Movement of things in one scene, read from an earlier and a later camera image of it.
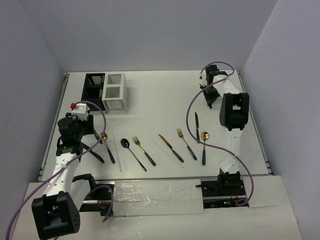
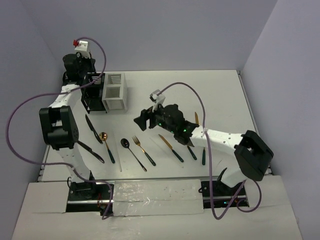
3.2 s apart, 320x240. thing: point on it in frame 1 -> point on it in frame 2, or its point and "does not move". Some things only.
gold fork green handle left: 138,142 does not move
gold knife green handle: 170,146 does not move
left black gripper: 89,127 -> 90,61
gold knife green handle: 197,125 does not move
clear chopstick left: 118,159 does not move
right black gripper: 211,99 -> 146,114
